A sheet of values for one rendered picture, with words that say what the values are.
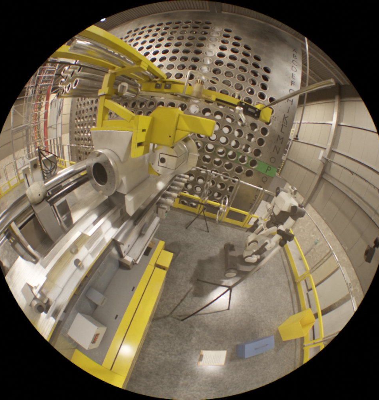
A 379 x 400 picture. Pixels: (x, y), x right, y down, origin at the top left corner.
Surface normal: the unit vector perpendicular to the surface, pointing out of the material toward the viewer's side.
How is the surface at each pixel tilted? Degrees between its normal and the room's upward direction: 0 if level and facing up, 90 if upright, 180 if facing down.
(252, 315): 0
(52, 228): 90
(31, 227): 90
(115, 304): 0
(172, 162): 90
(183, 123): 90
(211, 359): 0
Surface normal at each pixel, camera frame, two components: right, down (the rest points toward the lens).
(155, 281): 0.22, -0.82
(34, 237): 0.96, 0.29
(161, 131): -0.20, 0.50
